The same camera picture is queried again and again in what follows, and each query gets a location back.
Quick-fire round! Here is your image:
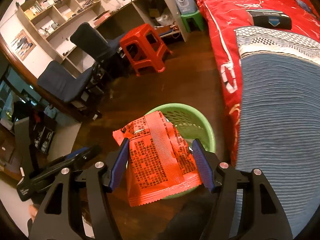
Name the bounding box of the orange red snack packet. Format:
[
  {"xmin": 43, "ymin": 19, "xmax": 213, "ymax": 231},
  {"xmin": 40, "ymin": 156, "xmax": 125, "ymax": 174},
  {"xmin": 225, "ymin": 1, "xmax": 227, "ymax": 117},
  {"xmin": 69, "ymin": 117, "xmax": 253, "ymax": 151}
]
[{"xmin": 113, "ymin": 111, "xmax": 202, "ymax": 207}]

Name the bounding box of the person left hand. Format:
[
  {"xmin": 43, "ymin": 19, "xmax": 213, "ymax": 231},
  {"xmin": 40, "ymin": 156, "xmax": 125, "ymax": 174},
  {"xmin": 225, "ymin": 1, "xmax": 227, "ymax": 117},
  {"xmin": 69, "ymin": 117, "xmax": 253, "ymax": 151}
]
[{"xmin": 29, "ymin": 204, "xmax": 39, "ymax": 217}]

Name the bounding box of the blue ribbed blanket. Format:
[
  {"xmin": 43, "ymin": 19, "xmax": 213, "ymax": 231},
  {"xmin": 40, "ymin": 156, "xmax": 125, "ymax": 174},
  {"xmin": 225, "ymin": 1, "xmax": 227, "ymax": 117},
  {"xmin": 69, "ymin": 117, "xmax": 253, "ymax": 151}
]
[{"xmin": 229, "ymin": 26, "xmax": 320, "ymax": 238}]

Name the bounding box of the dark blue chair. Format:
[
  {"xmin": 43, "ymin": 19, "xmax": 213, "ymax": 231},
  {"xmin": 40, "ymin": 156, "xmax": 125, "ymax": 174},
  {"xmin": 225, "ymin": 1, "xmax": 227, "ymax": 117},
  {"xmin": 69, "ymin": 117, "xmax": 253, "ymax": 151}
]
[{"xmin": 36, "ymin": 60, "xmax": 103, "ymax": 120}]

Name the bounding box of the black office chair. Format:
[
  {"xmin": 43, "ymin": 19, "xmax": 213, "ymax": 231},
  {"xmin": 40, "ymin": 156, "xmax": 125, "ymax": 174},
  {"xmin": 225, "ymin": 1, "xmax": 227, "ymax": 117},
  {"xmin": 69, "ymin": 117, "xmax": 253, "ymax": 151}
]
[{"xmin": 70, "ymin": 22, "xmax": 130, "ymax": 81}]

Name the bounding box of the red plastic stool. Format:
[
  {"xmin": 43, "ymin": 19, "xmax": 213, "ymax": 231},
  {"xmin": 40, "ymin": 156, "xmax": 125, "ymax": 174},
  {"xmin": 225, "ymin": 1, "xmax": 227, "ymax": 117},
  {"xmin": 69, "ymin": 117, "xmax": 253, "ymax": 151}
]
[{"xmin": 120, "ymin": 23, "xmax": 172, "ymax": 76}]

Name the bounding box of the framed picture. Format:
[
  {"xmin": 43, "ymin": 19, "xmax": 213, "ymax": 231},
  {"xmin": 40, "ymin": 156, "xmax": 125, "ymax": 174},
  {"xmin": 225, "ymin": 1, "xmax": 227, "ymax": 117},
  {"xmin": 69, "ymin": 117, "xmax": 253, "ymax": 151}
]
[{"xmin": 11, "ymin": 30, "xmax": 36, "ymax": 61}]

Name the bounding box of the black rectangular box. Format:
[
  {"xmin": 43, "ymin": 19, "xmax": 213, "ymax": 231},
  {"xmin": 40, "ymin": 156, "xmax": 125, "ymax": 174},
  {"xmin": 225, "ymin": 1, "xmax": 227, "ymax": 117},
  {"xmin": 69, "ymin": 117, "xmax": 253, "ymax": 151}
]
[{"xmin": 246, "ymin": 9, "xmax": 292, "ymax": 30}]

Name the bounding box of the green small stool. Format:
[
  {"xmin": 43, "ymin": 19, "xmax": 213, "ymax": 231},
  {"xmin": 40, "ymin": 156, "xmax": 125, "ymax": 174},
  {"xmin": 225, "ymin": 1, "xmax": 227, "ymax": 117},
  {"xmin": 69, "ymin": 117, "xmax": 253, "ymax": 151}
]
[{"xmin": 181, "ymin": 10, "xmax": 204, "ymax": 33}]

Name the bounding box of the red patterned duvet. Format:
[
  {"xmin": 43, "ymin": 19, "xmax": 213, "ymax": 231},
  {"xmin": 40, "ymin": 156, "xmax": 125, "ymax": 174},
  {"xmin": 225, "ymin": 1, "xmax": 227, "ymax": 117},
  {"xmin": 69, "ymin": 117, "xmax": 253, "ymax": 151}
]
[{"xmin": 197, "ymin": 0, "xmax": 319, "ymax": 164}]

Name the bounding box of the blue paper bag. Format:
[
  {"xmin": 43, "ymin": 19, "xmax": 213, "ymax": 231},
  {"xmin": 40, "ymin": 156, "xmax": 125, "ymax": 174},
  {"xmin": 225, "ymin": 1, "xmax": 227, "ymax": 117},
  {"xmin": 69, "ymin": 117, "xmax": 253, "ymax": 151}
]
[{"xmin": 175, "ymin": 0, "xmax": 198, "ymax": 15}]

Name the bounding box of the white desk with shelves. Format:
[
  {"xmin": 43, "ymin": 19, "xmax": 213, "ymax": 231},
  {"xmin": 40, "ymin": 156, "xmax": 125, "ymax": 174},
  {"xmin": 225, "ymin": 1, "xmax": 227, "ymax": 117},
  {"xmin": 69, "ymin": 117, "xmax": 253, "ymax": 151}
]
[{"xmin": 94, "ymin": 0, "xmax": 189, "ymax": 42}]

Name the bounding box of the blue toy on bed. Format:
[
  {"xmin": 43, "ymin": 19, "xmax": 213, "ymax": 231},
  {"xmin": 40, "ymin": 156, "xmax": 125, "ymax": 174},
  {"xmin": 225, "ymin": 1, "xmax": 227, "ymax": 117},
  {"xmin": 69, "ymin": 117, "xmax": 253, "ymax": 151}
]
[{"xmin": 295, "ymin": 0, "xmax": 313, "ymax": 14}]

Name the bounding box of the wall bookshelf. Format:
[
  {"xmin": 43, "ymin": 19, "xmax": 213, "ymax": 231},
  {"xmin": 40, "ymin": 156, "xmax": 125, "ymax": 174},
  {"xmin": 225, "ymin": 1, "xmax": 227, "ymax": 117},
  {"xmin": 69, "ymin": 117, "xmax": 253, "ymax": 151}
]
[{"xmin": 16, "ymin": 0, "xmax": 104, "ymax": 76}]

